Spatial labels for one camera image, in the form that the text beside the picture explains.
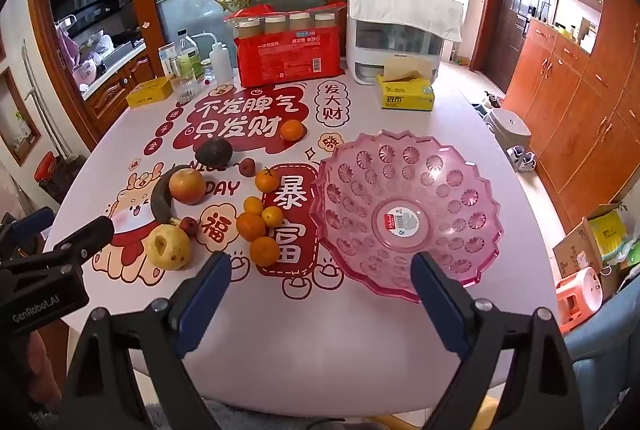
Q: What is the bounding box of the dark overripe banana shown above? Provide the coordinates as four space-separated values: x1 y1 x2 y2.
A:
151 165 189 223

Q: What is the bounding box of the yellow pear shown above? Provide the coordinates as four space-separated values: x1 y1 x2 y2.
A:
143 224 191 271

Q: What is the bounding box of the red apple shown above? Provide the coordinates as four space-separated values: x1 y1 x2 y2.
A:
168 168 206 205

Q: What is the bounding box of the dark avocado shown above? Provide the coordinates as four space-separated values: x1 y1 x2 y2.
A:
195 138 233 168

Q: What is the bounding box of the orange tangerine front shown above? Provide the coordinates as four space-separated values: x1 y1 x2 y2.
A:
250 236 280 268

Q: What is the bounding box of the orange tangerine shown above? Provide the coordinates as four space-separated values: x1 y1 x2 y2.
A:
250 236 280 268
236 213 267 242

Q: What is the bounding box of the small red lychee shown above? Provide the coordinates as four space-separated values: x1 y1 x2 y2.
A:
239 157 256 178

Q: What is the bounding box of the orange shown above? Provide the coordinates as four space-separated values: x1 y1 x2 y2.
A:
279 119 306 142

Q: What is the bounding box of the blue sofa chair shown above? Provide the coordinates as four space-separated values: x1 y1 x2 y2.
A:
565 279 639 429

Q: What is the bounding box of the small red fruit near pear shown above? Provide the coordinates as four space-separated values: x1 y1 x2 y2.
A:
179 217 198 237

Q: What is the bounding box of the orange plastic stool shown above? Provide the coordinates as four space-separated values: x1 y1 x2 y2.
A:
555 267 603 335

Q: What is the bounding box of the printed festive tablecloth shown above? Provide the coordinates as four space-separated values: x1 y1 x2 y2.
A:
49 64 558 416

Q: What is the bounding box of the small yellow box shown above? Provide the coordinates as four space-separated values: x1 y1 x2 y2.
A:
126 76 172 109

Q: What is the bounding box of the small yellow tangerine upper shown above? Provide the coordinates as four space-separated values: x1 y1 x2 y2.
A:
243 196 264 216

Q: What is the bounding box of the small yellow tangerine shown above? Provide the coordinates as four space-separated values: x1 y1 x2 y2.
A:
243 196 264 216
262 206 284 229

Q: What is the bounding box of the clear glass cup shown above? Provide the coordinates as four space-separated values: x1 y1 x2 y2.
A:
170 77 202 104

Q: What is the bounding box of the cardboard box with bags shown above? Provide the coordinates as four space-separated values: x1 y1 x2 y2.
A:
553 203 639 279

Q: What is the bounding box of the small yellow tangerine right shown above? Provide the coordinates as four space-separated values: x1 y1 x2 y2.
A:
262 206 284 229

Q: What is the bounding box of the tangerine with stem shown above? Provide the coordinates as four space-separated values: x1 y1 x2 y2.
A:
255 168 281 194

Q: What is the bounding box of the clear plastic bottle green label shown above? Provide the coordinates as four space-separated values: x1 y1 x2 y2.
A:
177 28 203 79

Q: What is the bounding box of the white squeeze bottle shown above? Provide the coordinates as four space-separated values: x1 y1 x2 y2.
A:
209 42 234 85

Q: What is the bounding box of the pink plastic fruit bowl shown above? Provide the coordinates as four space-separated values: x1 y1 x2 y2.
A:
310 131 503 302

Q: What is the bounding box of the red paper cup package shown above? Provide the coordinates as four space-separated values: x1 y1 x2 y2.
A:
224 1 346 88

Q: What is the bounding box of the grey plastic stool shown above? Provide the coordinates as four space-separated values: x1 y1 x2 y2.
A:
484 109 532 151

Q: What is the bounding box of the yellow tissue box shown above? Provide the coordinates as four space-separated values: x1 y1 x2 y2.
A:
376 56 435 112

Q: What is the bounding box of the white storage appliance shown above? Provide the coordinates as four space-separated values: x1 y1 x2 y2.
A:
346 16 444 85

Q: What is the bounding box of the white cloth cover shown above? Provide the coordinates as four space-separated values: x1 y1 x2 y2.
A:
348 0 463 42

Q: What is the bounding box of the wooden cabinet wall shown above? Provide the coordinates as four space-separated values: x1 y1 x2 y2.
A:
503 0 639 230

